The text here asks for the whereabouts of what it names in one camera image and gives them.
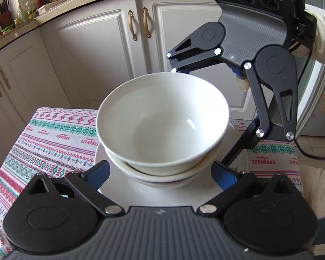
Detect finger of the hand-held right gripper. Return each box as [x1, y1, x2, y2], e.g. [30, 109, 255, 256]
[221, 61, 299, 169]
[165, 26, 223, 74]

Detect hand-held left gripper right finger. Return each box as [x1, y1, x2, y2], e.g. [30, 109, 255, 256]
[196, 161, 301, 218]

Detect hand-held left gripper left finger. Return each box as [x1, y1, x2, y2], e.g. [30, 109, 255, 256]
[27, 160, 125, 218]

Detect white ceramic bowl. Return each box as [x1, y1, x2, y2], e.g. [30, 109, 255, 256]
[95, 72, 230, 176]
[128, 172, 205, 190]
[105, 138, 223, 184]

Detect white plate with fruit print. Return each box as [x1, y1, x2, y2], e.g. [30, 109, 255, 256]
[94, 122, 235, 215]

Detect patterned striped tablecloth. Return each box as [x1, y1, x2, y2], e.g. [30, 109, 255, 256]
[0, 107, 305, 258]

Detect person's cream clothing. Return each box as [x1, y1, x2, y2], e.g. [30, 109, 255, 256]
[301, 161, 325, 260]

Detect white tray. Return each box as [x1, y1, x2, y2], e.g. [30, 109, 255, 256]
[36, 1, 62, 16]

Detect tall clear oil bottle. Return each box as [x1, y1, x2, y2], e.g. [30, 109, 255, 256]
[25, 0, 38, 20]

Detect dark red knife block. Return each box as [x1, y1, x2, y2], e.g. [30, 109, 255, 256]
[0, 0, 12, 30]

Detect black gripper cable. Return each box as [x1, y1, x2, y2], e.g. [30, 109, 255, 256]
[294, 47, 325, 161]

